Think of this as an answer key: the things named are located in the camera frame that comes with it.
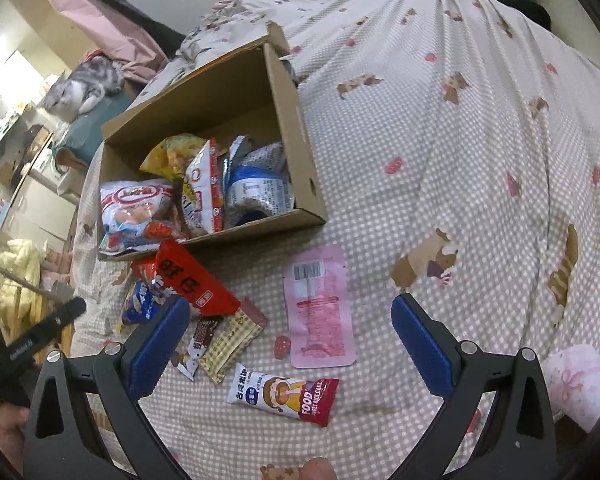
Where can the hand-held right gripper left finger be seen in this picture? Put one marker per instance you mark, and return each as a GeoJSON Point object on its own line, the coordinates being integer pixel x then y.
{"type": "Point", "coordinates": [155, 347]}

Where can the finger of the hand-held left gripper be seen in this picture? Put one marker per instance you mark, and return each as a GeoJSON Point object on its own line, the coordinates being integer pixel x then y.
{"type": "Point", "coordinates": [67, 312]}

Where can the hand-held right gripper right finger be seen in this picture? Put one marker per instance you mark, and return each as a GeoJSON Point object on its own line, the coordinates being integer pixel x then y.
{"type": "Point", "coordinates": [422, 347]}

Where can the pink white round-label snack packet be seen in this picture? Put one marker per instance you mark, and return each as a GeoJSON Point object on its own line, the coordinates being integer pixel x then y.
{"type": "Point", "coordinates": [130, 210]}

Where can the white red swirl snack packet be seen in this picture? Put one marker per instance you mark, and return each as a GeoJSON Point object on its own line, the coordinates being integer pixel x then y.
{"type": "Point", "coordinates": [205, 195]}

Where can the yellow snack packet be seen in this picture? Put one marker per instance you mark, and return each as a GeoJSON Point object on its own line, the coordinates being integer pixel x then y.
{"type": "Point", "coordinates": [172, 157]}

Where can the blue white snack packet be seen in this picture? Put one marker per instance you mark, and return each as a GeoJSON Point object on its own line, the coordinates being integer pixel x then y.
{"type": "Point", "coordinates": [257, 187]}

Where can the brown cardboard box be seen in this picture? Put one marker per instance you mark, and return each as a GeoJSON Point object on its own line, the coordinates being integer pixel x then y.
{"type": "Point", "coordinates": [200, 105]}

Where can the person's left hand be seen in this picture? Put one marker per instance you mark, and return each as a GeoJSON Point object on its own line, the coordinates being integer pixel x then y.
{"type": "Point", "coordinates": [5, 427]}

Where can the dark blue snack packet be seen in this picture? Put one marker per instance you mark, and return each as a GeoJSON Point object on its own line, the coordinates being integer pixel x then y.
{"type": "Point", "coordinates": [140, 302]}

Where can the brown white snack bar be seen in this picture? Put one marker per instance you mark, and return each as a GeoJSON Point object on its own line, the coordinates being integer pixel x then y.
{"type": "Point", "coordinates": [205, 335]}

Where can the yellow cloth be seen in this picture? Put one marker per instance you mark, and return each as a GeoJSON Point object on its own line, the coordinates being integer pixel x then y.
{"type": "Point", "coordinates": [20, 270]}

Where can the beige checked snack packet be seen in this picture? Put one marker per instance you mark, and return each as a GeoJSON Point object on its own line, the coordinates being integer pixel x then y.
{"type": "Point", "coordinates": [230, 347]}

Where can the maroon snack bar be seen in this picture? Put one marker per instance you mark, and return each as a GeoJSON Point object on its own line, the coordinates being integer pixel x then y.
{"type": "Point", "coordinates": [255, 312]}

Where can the pink flat snack packet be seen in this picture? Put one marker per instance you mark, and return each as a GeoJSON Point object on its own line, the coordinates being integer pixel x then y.
{"type": "Point", "coordinates": [320, 320]}

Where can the white kitchen counter cabinet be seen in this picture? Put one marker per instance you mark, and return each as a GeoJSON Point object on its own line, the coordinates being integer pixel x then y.
{"type": "Point", "coordinates": [37, 200]}

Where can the white red cartoon snack packet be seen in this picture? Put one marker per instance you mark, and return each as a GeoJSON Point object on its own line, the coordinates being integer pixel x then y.
{"type": "Point", "coordinates": [285, 392]}

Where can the pink patterned cloth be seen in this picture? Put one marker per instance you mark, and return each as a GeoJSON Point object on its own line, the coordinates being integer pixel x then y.
{"type": "Point", "coordinates": [575, 380]}

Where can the teal cushioned seat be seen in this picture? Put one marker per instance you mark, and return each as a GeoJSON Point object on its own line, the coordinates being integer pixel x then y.
{"type": "Point", "coordinates": [90, 127]}

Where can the grey tabby cat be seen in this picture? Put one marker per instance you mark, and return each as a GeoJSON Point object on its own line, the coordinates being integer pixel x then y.
{"type": "Point", "coordinates": [87, 82]}

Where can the pink curtain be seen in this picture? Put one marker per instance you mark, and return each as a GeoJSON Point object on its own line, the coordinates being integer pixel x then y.
{"type": "Point", "coordinates": [105, 25]}

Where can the dark curtain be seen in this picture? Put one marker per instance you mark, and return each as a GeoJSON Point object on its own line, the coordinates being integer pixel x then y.
{"type": "Point", "coordinates": [155, 25]}

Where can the black cloth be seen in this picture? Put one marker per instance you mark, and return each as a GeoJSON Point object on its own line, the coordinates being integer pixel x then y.
{"type": "Point", "coordinates": [532, 10]}

